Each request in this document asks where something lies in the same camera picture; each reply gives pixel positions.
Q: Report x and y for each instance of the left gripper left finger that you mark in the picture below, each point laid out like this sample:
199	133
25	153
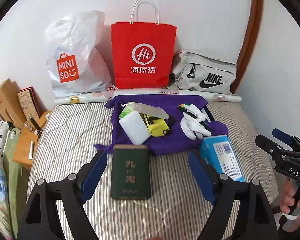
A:
41	219

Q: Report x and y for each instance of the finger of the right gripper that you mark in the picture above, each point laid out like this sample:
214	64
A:
282	136
266	144

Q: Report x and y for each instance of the blue cardboard box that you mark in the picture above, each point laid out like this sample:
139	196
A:
219	152

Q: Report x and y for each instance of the grey Nike bag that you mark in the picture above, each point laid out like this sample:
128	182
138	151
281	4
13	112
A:
192	70

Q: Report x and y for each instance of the white foam block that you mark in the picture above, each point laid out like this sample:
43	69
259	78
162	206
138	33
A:
135	128

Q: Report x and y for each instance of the clear plastic bag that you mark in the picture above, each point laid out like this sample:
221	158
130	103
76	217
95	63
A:
149	110

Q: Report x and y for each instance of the person's right hand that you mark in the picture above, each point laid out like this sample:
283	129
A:
287	194

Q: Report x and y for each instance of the red Haidilao paper bag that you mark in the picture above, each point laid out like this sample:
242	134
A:
142	52

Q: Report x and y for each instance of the yellow black sock bundle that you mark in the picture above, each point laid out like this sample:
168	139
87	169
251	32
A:
156	126

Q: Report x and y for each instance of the white patterned paper roll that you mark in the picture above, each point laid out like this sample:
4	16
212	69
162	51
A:
105	96

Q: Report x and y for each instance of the colourful bedding pile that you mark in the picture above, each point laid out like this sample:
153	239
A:
13	182

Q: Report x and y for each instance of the white cotton glove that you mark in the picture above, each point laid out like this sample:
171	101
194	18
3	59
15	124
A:
194	130
194	109

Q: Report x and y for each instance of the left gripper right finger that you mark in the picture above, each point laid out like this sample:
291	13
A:
255	218

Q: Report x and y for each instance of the purple towel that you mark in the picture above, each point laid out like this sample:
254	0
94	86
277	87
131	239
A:
176	141

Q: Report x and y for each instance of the striped quilted bed cover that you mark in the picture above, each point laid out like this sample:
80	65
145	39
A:
177	208

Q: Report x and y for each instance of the green white tissue pack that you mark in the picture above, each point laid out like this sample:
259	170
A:
126	110

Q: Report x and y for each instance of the white Miniso plastic bag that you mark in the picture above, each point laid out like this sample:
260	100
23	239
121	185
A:
74	63

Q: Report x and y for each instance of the brown patterned gift box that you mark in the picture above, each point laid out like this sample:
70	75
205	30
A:
28	103

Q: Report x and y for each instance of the black pen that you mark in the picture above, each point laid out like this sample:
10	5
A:
193	116

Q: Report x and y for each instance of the wooden bedside furniture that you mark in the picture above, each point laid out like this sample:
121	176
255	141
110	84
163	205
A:
10	111

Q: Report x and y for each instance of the dark green tin box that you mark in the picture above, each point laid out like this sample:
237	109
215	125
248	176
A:
130	174

